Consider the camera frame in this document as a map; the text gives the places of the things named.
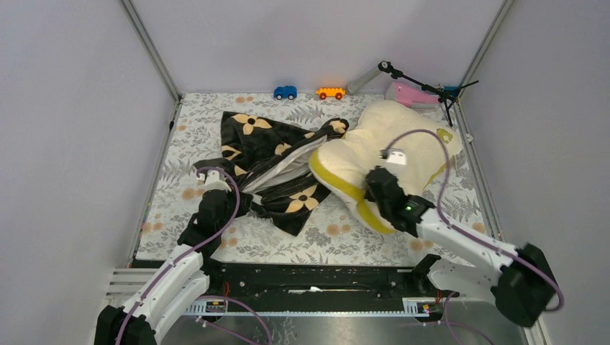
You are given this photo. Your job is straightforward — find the black floral plush pillowcase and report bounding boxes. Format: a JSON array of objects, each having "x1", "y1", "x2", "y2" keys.
[{"x1": 194, "y1": 111, "x2": 349, "y2": 236}]

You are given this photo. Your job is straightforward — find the white quilted pillow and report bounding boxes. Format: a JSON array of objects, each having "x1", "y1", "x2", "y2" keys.
[{"x1": 309, "y1": 100, "x2": 462, "y2": 234}]

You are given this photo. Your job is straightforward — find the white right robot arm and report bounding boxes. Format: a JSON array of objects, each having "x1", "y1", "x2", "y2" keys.
[{"x1": 365, "y1": 166, "x2": 559, "y2": 328}]

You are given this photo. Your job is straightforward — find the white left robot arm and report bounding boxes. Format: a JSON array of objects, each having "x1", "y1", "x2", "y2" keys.
[{"x1": 94, "y1": 190, "x2": 239, "y2": 344}]

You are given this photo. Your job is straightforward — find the yellow patch on pillow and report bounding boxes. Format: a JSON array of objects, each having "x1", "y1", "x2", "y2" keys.
[{"x1": 437, "y1": 128, "x2": 454, "y2": 144}]

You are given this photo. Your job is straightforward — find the floral patterned table mat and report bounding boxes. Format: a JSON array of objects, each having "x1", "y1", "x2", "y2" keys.
[{"x1": 139, "y1": 92, "x2": 498, "y2": 269}]

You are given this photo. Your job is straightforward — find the pink and white iron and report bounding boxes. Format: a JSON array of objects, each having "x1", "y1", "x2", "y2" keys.
[{"x1": 385, "y1": 82, "x2": 439, "y2": 109}]

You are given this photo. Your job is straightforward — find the black tripod stand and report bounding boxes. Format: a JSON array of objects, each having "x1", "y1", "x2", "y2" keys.
[{"x1": 378, "y1": 60, "x2": 479, "y2": 127}]

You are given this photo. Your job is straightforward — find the grey metal cylinder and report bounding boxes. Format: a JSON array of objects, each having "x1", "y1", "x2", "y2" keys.
[{"x1": 345, "y1": 64, "x2": 383, "y2": 95}]

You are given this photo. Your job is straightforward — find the blue toy car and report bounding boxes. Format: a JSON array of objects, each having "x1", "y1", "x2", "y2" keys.
[{"x1": 273, "y1": 86, "x2": 298, "y2": 100}]

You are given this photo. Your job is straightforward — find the orange toy car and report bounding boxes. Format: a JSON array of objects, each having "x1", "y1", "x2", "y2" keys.
[{"x1": 315, "y1": 88, "x2": 346, "y2": 100}]

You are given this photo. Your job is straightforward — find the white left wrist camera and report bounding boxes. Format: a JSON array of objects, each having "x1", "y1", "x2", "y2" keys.
[{"x1": 197, "y1": 170, "x2": 231, "y2": 192}]

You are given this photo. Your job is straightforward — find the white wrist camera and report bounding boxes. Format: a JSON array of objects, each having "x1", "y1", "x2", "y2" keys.
[
  {"x1": 197, "y1": 170, "x2": 231, "y2": 192},
  {"x1": 380, "y1": 148, "x2": 408, "y2": 166}
]

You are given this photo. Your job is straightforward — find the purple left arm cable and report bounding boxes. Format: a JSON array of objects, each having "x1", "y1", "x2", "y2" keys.
[{"x1": 114, "y1": 166, "x2": 242, "y2": 345}]

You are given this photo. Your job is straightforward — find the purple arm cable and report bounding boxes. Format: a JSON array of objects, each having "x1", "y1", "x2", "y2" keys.
[
  {"x1": 114, "y1": 166, "x2": 242, "y2": 345},
  {"x1": 381, "y1": 129, "x2": 565, "y2": 313}
]

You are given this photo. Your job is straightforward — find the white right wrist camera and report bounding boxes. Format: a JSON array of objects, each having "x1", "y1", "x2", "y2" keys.
[{"x1": 380, "y1": 148, "x2": 408, "y2": 166}]

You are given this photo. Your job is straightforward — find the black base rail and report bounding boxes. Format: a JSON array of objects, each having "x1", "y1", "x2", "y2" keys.
[{"x1": 206, "y1": 263, "x2": 449, "y2": 314}]

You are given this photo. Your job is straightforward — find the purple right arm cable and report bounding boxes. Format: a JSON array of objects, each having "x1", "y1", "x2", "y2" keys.
[{"x1": 381, "y1": 129, "x2": 565, "y2": 313}]

